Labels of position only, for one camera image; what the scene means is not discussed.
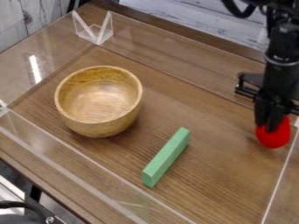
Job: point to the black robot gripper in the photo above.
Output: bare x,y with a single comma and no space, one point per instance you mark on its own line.
281,80

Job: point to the red strawberry toy fruit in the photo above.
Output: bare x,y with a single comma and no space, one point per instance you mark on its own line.
277,138

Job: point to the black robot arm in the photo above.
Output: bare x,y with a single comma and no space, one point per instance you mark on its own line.
282,29

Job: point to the green rectangular block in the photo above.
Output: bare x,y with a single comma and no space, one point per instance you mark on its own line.
166,157

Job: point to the light wooden bowl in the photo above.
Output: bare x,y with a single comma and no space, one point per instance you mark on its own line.
98,100

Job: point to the clear acrylic corner bracket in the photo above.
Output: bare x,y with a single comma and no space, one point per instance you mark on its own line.
97,34

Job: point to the clear acrylic front wall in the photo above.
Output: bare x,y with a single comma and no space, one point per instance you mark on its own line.
99,196

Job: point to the black table leg bracket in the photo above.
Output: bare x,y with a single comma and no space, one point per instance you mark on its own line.
45,216

